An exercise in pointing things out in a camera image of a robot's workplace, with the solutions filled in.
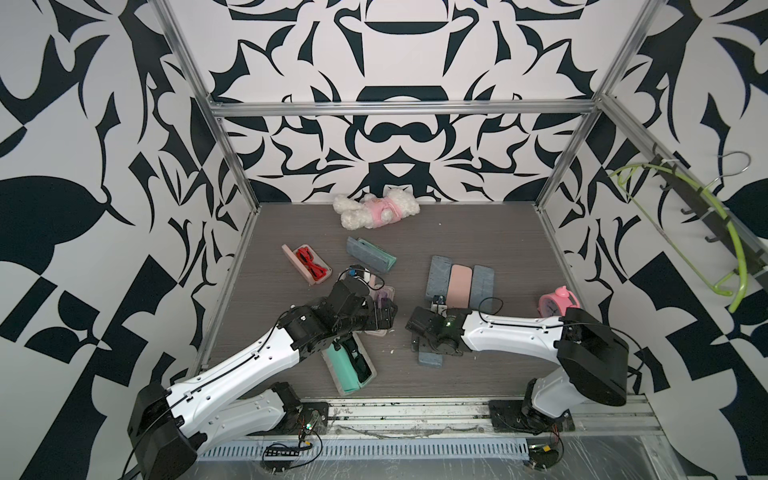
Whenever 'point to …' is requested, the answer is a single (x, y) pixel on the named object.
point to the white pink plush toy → (370, 211)
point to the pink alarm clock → (556, 304)
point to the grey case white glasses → (438, 280)
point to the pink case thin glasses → (459, 287)
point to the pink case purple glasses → (379, 293)
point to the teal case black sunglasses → (350, 366)
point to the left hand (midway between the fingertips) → (381, 303)
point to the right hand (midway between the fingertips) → (423, 340)
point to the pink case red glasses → (309, 263)
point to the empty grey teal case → (370, 254)
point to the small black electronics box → (542, 456)
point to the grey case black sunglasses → (430, 359)
